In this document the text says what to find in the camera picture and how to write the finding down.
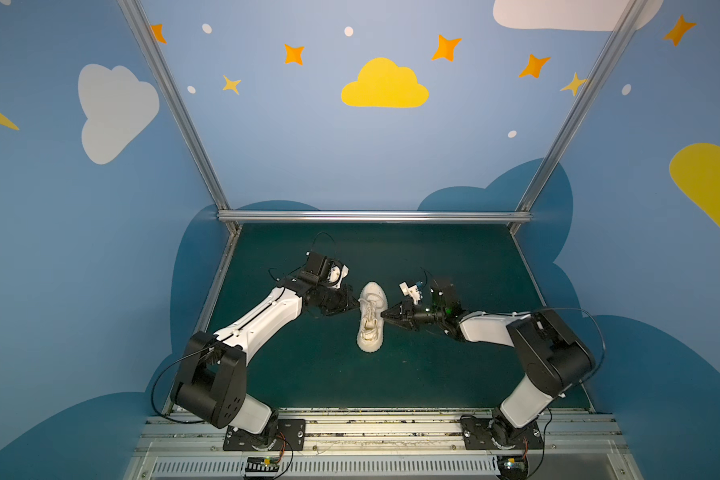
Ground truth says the small circuit board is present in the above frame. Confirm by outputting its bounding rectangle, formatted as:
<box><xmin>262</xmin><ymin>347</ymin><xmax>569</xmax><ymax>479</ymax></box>
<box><xmin>243</xmin><ymin>456</ymin><xmax>281</xmax><ymax>479</ymax></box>
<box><xmin>497</xmin><ymin>456</ymin><xmax>529</xmax><ymax>480</ymax></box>

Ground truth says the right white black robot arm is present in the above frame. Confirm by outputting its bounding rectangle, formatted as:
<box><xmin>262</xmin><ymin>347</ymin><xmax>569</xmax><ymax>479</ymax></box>
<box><xmin>377</xmin><ymin>283</ymin><xmax>598</xmax><ymax>449</ymax></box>

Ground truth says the right aluminium frame post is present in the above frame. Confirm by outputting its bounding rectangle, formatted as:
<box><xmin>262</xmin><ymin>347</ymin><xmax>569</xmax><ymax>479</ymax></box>
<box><xmin>509</xmin><ymin>0</ymin><xmax>649</xmax><ymax>237</ymax></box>

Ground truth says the rear aluminium frame bar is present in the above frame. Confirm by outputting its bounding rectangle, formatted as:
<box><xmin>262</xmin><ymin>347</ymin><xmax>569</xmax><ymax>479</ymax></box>
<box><xmin>217</xmin><ymin>209</ymin><xmax>532</xmax><ymax>224</ymax></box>

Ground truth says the white knit sneaker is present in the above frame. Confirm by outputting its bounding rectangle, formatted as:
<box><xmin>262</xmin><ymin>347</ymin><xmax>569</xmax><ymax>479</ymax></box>
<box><xmin>357</xmin><ymin>282</ymin><xmax>388</xmax><ymax>353</ymax></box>

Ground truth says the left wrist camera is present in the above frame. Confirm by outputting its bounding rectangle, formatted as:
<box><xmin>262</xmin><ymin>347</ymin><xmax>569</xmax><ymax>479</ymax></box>
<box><xmin>299</xmin><ymin>251</ymin><xmax>349</xmax><ymax>289</ymax></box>

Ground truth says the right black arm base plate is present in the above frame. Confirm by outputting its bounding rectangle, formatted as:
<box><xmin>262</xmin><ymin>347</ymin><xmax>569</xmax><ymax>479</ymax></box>
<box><xmin>459</xmin><ymin>415</ymin><xmax>543</xmax><ymax>450</ymax></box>

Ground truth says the left aluminium frame post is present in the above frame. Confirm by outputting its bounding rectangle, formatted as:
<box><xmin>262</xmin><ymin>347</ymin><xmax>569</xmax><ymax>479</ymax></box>
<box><xmin>117</xmin><ymin>0</ymin><xmax>229</xmax><ymax>212</ymax></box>

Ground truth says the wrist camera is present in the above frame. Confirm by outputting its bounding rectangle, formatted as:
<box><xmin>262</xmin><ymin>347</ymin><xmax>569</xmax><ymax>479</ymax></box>
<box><xmin>299</xmin><ymin>251</ymin><xmax>349</xmax><ymax>289</ymax></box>
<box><xmin>399</xmin><ymin>282</ymin><xmax>423</xmax><ymax>305</ymax></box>

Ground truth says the left small circuit board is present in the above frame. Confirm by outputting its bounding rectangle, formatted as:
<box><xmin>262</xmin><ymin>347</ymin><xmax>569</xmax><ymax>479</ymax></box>
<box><xmin>243</xmin><ymin>456</ymin><xmax>281</xmax><ymax>479</ymax></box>

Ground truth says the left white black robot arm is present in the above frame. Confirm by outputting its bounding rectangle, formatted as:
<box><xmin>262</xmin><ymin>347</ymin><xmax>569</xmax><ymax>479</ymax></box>
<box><xmin>170</xmin><ymin>279</ymin><xmax>359</xmax><ymax>449</ymax></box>

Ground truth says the aluminium frame post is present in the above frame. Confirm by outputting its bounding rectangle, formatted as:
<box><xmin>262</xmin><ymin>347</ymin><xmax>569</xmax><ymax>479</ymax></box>
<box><xmin>117</xmin><ymin>0</ymin><xmax>229</xmax><ymax>212</ymax></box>
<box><xmin>509</xmin><ymin>0</ymin><xmax>649</xmax><ymax>237</ymax></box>

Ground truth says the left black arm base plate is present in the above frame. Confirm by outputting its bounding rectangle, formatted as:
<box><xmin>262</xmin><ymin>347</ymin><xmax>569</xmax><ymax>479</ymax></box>
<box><xmin>222</xmin><ymin>418</ymin><xmax>306</xmax><ymax>452</ymax></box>

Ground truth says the front aluminium rail base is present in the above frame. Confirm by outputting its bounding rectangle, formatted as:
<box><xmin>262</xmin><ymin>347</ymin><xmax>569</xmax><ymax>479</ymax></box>
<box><xmin>124</xmin><ymin>408</ymin><xmax>642</xmax><ymax>479</ymax></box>

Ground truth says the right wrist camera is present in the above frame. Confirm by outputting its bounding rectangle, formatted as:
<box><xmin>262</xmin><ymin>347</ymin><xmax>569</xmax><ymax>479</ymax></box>
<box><xmin>399</xmin><ymin>282</ymin><xmax>423</xmax><ymax>305</ymax></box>

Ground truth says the right small circuit board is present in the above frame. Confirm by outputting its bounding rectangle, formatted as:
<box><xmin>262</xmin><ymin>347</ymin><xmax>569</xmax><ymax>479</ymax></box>
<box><xmin>497</xmin><ymin>456</ymin><xmax>529</xmax><ymax>480</ymax></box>

